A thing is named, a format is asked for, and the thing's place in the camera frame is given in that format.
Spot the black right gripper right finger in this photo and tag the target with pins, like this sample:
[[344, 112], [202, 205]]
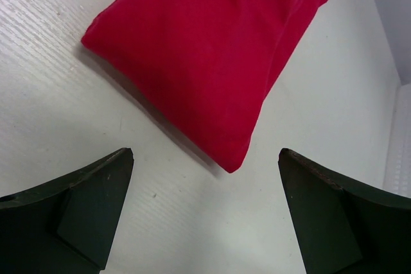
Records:
[[344, 225]]

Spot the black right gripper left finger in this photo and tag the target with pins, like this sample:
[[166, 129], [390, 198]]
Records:
[[68, 224]]

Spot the magenta t shirt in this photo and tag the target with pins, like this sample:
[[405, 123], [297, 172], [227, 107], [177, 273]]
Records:
[[206, 65]]

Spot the white plastic basket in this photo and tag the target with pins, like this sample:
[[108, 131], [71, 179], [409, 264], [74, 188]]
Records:
[[397, 173]]

